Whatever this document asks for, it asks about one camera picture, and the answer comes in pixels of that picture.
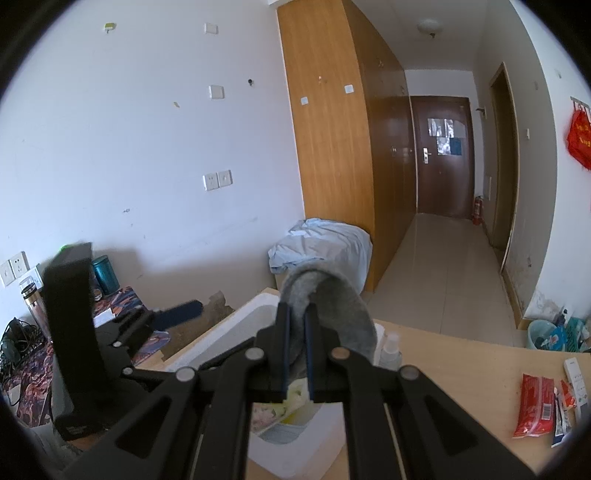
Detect green pink tissue pack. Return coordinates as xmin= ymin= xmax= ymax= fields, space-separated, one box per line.
xmin=250 ymin=379 xmax=310 ymax=435

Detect blue surgical face masks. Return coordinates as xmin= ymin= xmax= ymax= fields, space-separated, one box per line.
xmin=259 ymin=403 xmax=322 ymax=445

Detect grey cloth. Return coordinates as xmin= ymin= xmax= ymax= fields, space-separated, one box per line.
xmin=280 ymin=262 xmax=378 ymax=382

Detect teal canister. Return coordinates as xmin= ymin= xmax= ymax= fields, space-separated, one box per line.
xmin=92 ymin=255 xmax=120 ymax=296

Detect blue spray bottle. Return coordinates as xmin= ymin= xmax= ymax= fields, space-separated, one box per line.
xmin=379 ymin=332 xmax=403 ymax=371

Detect white styrofoam box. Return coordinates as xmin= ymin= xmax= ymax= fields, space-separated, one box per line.
xmin=163 ymin=292 xmax=387 ymax=479

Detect red wet wipes pack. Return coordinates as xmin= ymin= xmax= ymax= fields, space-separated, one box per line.
xmin=513 ymin=374 xmax=555 ymax=439

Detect blue white toothpaste tube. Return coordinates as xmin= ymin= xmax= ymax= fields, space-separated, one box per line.
xmin=551 ymin=388 xmax=572 ymax=448

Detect light blue covered bundle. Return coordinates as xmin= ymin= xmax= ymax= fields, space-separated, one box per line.
xmin=269 ymin=218 xmax=373 ymax=293

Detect red snack sachet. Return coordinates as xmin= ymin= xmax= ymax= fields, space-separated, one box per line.
xmin=559 ymin=380 xmax=576 ymax=410

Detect white remote control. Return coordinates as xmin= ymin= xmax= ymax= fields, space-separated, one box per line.
xmin=564 ymin=357 xmax=588 ymax=409

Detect red fire extinguisher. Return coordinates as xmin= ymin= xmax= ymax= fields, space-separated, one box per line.
xmin=472 ymin=196 xmax=483 ymax=226

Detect wooden wardrobe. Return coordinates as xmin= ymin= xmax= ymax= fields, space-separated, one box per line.
xmin=277 ymin=0 xmax=416 ymax=292

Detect dark brown entrance door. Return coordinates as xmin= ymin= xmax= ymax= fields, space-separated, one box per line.
xmin=411 ymin=96 xmax=475 ymax=219

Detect red hanging bags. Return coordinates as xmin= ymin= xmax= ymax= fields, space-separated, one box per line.
xmin=566 ymin=108 xmax=591 ymax=170

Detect ceiling lamp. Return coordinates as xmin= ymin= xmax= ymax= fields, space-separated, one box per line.
xmin=417 ymin=19 xmax=443 ymax=38

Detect white wall socket plate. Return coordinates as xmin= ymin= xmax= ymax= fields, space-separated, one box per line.
xmin=202 ymin=170 xmax=233 ymax=191

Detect wall coat hook rack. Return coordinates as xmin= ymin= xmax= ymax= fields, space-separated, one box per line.
xmin=570 ymin=96 xmax=591 ymax=114

